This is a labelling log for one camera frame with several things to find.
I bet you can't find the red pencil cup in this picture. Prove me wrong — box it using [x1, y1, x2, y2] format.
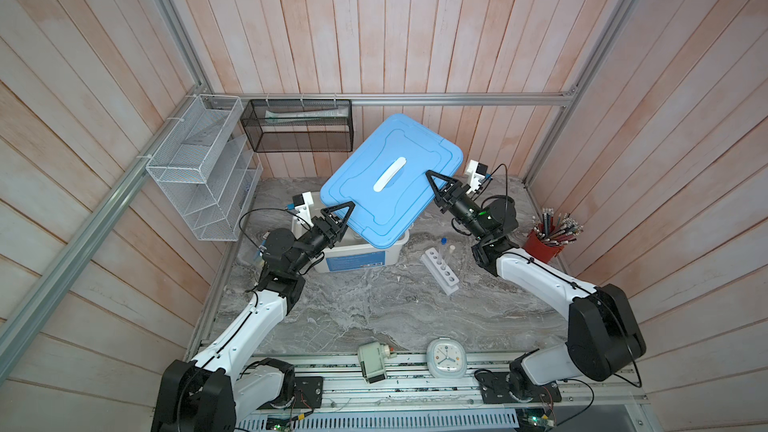
[523, 208, 583, 263]

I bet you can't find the blue plastic bin lid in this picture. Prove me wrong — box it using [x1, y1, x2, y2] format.
[320, 114, 464, 249]

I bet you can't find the black mesh wall basket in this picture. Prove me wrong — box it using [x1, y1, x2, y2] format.
[240, 98, 355, 153]

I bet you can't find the white green timer device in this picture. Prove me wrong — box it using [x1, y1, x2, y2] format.
[357, 342, 396, 384]

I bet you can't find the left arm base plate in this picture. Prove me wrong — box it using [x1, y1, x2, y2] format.
[260, 376, 324, 410]

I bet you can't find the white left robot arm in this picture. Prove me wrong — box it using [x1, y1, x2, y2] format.
[151, 201, 355, 431]

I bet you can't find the white plastic storage bin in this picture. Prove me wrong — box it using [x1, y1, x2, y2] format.
[313, 229, 410, 273]

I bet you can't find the white mesh wall shelf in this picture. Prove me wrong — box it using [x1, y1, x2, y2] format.
[147, 94, 263, 242]

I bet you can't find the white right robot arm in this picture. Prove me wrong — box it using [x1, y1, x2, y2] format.
[425, 170, 647, 402]

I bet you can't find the white test tube rack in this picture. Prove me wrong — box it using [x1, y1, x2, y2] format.
[420, 248, 460, 296]

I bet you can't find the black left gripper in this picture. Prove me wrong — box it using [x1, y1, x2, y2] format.
[289, 201, 355, 273]

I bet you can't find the white analog alarm clock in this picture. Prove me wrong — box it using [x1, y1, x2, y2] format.
[426, 338, 467, 379]

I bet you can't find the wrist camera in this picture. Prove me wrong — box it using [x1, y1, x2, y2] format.
[288, 192, 314, 213]
[466, 160, 490, 184]

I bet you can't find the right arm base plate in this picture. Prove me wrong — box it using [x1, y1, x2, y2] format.
[473, 369, 562, 405]

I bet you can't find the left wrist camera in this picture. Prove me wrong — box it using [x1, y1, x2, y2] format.
[288, 192, 314, 213]

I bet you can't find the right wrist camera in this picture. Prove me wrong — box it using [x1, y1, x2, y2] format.
[466, 160, 490, 184]

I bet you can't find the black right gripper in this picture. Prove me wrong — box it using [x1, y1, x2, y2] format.
[428, 173, 488, 245]

